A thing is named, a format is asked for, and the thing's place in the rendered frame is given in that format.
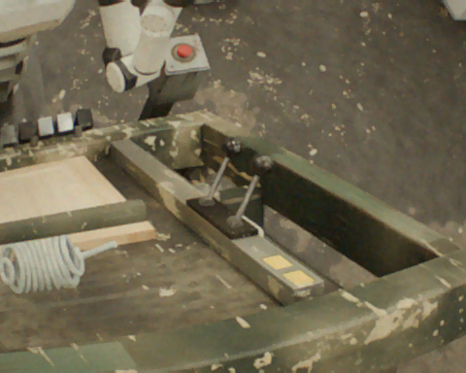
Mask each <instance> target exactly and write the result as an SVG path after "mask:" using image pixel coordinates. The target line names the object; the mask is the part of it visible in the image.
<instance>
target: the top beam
mask: <svg viewBox="0 0 466 373"><path fill-rule="evenodd" d="M463 335H466V248H464V249H462V250H459V251H456V252H454V253H451V254H445V255H443V256H440V257H437V258H435V259H433V260H430V261H427V262H424V263H421V264H418V265H415V266H413V267H411V268H409V269H405V270H402V271H399V272H395V273H392V274H390V275H388V276H385V277H381V278H378V279H375V280H372V281H370V282H368V283H364V284H360V285H357V286H353V287H350V288H347V289H342V290H339V291H335V292H332V293H327V294H324V295H322V296H320V297H317V298H313V299H308V300H304V301H301V302H297V303H292V304H288V305H284V306H282V307H278V308H273V309H269V310H265V311H261V312H256V313H252V314H249V315H245V316H241V317H237V318H233V319H229V320H220V321H217V322H210V323H201V324H198V325H195V326H186V327H183V328H175V329H172V330H163V331H160V332H157V331H156V332H153V333H146V334H139V335H134V336H133V335H131V336H127V337H126V336H124V337H120V338H119V337H117V338H111V339H103V340H97V341H95V340H94V341H87V342H81V343H80V342H79V343H72V344H70V343H69V344H62V345H60V344H59V345H53V346H45V347H44V346H42V347H34V348H26V349H23V348H22V349H15V350H13V349H11V350H5V351H3V350H2V351H0V373H381V372H384V371H385V370H388V369H391V368H393V367H395V366H397V365H399V364H401V363H403V362H406V361H409V360H411V359H414V358H416V357H419V356H421V355H423V354H426V353H428V352H430V351H433V350H436V349H438V348H440V347H441V346H443V345H446V344H447V343H449V342H452V341H454V340H456V339H458V338H460V337H461V336H463Z"/></svg>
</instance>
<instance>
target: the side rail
mask: <svg viewBox="0 0 466 373"><path fill-rule="evenodd" d="M203 135H204V144H203V155H204V166H206V167H207V168H209V169H210V170H213V171H214V172H216V173H218V171H219V169H220V167H221V163H222V161H223V160H224V158H225V155H224V154H223V153H222V151H221V145H222V143H223V141H224V140H225V139H227V138H229V137H235V138H238V139H239V140H240V141H241V142H242V144H243V152H242V153H241V155H240V156H239V157H237V158H232V159H231V158H230V160H229V162H228V166H227V168H226V170H225V172H224V174H223V176H222V177H223V178H224V179H226V180H227V181H229V182H230V183H232V184H233V185H235V186H237V187H245V186H249V185H250V182H251V180H252V178H253V175H254V174H253V173H252V172H251V170H250V161H251V159H252V158H253V156H254V155H256V154H257V153H267V154H269V155H271V156H272V157H273V160H274V163H275V168H274V171H273V172H272V174H271V175H269V176H267V177H260V180H259V182H258V184H257V186H256V187H255V188H254V189H256V190H257V191H259V192H261V193H262V194H263V196H264V204H266V205H267V206H269V207H270V208H272V209H274V210H275V211H277V212H278V213H280V214H281V215H283V216H284V217H286V218H287V219H289V220H291V221H293V222H294V223H296V224H297V225H298V226H299V227H301V228H302V229H304V230H305V231H307V232H309V233H310V234H312V235H313V236H315V237H316V238H317V239H318V240H319V241H322V242H323V243H325V244H327V245H328V246H329V247H330V248H332V249H333V250H335V251H337V252H338V253H340V254H342V255H343V256H344V257H347V258H349V260H351V261H352V262H354V263H356V264H358V265H359V266H360V267H361V268H364V269H365V270H366V271H368V272H369V273H372V274H373V275H374V276H375V277H377V278H381V277H385V276H388V275H390V274H392V273H395V272H399V271H402V270H405V269H409V268H411V267H413V266H415V265H418V264H421V263H424V262H427V261H430V260H433V259H435V258H437V257H440V256H443V255H445V254H451V253H454V252H456V251H459V250H462V249H464V248H462V247H461V246H458V245H457V244H455V243H453V242H452V241H451V240H450V239H447V238H446V237H444V236H442V235H440V234H439V233H438V232H435V231H433V230H432V229H431V228H429V227H426V226H425V225H423V224H422V223H420V222H417V221H416V220H414V219H412V218H411V217H408V216H406V215H405V214H403V213H402V212H400V211H398V210H397V209H394V208H392V207H390V206H389V205H387V204H386V203H384V202H382V201H381V200H380V199H378V198H375V197H373V196H372V195H370V194H368V193H366V192H365V191H363V190H361V189H359V188H358V187H356V186H353V185H352V184H350V183H348V182H346V181H344V180H342V179H341V178H339V177H337V176H335V175H333V174H331V173H329V172H328V171H326V170H324V169H322V168H320V167H318V166H316V165H314V164H312V163H311V162H309V161H307V160H305V159H304V158H302V157H300V156H298V155H296V154H294V153H290V152H288V151H286V150H284V149H283V148H282V147H280V146H278V145H276V144H274V143H272V142H270V141H268V140H265V139H263V138H261V137H259V136H257V135H255V134H253V133H251V132H249V131H247V130H246V129H244V128H242V127H240V126H238V125H236V124H234V123H232V122H230V121H228V120H226V119H216V120H209V121H204V122H203Z"/></svg>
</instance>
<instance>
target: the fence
mask: <svg viewBox="0 0 466 373"><path fill-rule="evenodd" d="M110 145H111V154H110V156H111V159H112V160H113V161H114V162H116V163H117V164H118V165H119V166H120V167H122V168H123V169H124V170H125V172H127V173H128V174H129V175H130V176H131V177H132V178H134V179H135V180H136V182H137V183H138V184H140V185H141V186H142V187H143V188H144V189H146V190H147V191H148V192H149V193H150V194H151V195H153V196H154V197H155V198H156V199H157V200H158V201H159V202H160V203H161V204H162V205H163V206H165V207H166V208H167V209H168V210H169V211H170V212H172V213H173V214H174V215H175V216H176V217H177V218H179V219H180V220H181V221H182V222H184V224H185V225H186V226H187V227H188V228H189V229H191V230H192V231H193V232H194V233H195V234H196V235H199V236H200V237H201V238H202V239H203V240H204V241H206V242H207V243H208V244H209V245H210V246H212V247H213V248H214V249H215V250H216V251H217V252H219V253H220V254H221V255H222V256H223V257H225V258H226V259H227V260H228V261H229V262H230V263H233V264H234V265H235V266H236V267H238V268H239V269H240V270H241V271H242V272H243V273H245V274H246V275H247V276H248V277H249V278H250V279H252V280H253V281H254V282H256V283H257V284H259V285H260V286H261V287H262V288H263V289H265V290H266V291H267V292H268V293H270V294H271V295H272V296H273V297H274V298H277V299H278V300H279V301H280V302H281V303H282V304H283V305H288V304H292V303H297V302H301V301H304V300H308V299H313V298H317V297H320V296H322V295H323V291H324V281H323V280H322V279H321V278H319V277H318V276H316V275H315V274H314V273H312V271H309V270H308V269H306V268H305V267H304V266H302V265H301V264H300V263H298V261H297V262H296V261H295V260H294V259H292V258H291V257H290V256H288V255H287V254H285V253H284V252H282V251H281V250H280V249H278V248H277V247H274V246H273V245H271V244H270V243H269V242H267V241H266V240H265V239H263V238H262V237H260V236H259V235H256V236H251V237H246V238H241V239H236V240H230V239H228V238H227V237H226V236H225V235H223V234H222V233H221V232H219V231H218V230H217V229H216V228H214V227H213V226H212V225H211V224H209V223H208V222H207V221H205V220H203V219H202V218H201V217H199V216H198V215H197V214H196V212H194V211H193V210H192V209H191V208H189V207H188V206H187V205H186V203H185V200H186V199H189V198H195V197H201V196H203V195H204V194H202V193H201V192H200V191H198V190H197V189H196V188H194V187H193V186H191V185H190V184H188V183H187V182H186V181H184V180H183V179H182V178H180V177H179V176H177V175H176V174H175V173H173V172H172V171H171V170H169V169H168V168H166V167H165V166H164V165H162V164H161V163H160V162H159V161H158V160H156V159H155V158H154V157H152V156H151V155H150V154H148V153H146V152H145V151H144V150H143V149H142V148H141V147H139V146H138V145H137V144H134V143H132V141H131V140H129V139H122V140H117V141H112V142H110ZM278 254H279V255H280V256H281V257H283V258H284V259H285V260H287V261H288V262H289V263H291V264H292V265H291V266H290V267H285V268H281V269H277V270H276V269H274V268H273V267H272V266H271V265H269V264H268V263H267V262H265V261H264V260H263V259H262V258H264V257H269V256H273V255H278ZM297 270H301V271H302V272H303V273H305V274H307V275H309V277H310V278H312V279H313V280H314V281H313V282H310V283H306V284H302V285H299V286H297V285H295V284H294V283H293V282H291V281H290V280H289V279H287V278H286V277H285V276H284V275H283V274H284V273H288V272H292V271H297Z"/></svg>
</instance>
